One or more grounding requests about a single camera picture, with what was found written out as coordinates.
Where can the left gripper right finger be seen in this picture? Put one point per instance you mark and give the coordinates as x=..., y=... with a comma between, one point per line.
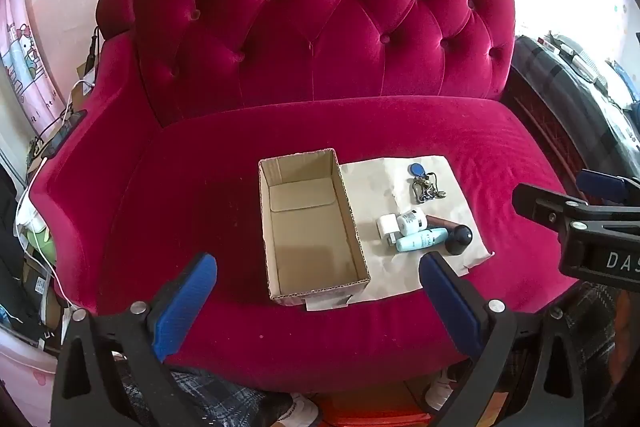
x=547, y=393

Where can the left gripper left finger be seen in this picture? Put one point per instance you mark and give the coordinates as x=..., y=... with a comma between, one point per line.
x=88, y=390

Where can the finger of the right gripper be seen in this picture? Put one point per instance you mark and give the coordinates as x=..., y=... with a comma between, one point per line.
x=542, y=206
x=608, y=187

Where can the black round-top bottle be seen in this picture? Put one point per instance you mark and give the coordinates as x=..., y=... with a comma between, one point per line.
x=459, y=238

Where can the brown cosmetic tube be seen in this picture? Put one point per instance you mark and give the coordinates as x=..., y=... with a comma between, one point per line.
x=436, y=222

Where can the metal key bunch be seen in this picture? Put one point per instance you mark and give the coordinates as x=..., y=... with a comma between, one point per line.
x=425, y=188

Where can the white cosmetic jar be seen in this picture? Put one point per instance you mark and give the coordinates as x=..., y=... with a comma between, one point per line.
x=411, y=222

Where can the blue key fob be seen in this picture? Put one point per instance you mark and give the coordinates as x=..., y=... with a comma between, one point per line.
x=416, y=170

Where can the light blue cosmetic tube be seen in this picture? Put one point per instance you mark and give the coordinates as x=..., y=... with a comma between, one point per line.
x=422, y=240

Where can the white charger plug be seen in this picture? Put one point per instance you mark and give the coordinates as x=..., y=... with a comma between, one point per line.
x=388, y=228

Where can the cardboard box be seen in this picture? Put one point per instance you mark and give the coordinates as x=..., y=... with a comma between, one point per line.
x=314, y=257

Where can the dark cabinet with clutter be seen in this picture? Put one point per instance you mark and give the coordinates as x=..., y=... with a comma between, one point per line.
x=571, y=120

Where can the beige paper sheet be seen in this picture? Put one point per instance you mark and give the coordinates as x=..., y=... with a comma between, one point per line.
x=380, y=186

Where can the red velvet tufted sofa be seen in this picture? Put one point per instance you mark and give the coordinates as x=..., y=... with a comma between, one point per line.
x=192, y=94

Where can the pink cartoon curtain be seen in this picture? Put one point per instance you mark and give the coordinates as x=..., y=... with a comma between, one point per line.
x=29, y=78

